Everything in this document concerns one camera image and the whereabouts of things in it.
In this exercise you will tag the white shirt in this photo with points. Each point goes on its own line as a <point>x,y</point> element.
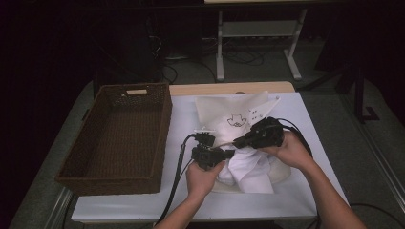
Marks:
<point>251,168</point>

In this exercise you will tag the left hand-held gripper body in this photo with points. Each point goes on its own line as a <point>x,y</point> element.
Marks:
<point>206,156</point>

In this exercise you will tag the black metal stand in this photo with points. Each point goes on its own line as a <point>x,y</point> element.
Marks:
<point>358,95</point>

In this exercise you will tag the person's left hand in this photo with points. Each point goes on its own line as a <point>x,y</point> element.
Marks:
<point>201,180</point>

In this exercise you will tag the person's right hand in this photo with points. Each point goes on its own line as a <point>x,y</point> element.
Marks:
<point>291,152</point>

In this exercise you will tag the brown woven basket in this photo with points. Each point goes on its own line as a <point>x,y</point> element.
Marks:
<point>121,140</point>

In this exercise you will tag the white printed cloth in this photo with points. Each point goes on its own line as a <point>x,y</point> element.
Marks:
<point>223,111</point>

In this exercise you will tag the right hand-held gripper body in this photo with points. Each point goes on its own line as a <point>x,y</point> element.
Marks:
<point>266,133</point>

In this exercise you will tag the white metal desk frame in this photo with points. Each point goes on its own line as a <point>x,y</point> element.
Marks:
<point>259,30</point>

